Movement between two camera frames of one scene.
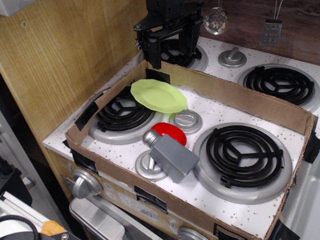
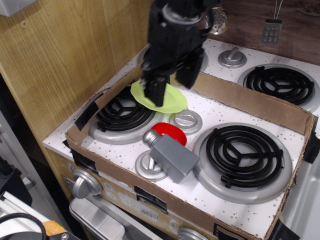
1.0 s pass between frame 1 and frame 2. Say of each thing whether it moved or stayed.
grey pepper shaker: stayed
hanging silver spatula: stayed
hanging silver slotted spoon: stayed
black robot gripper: moved
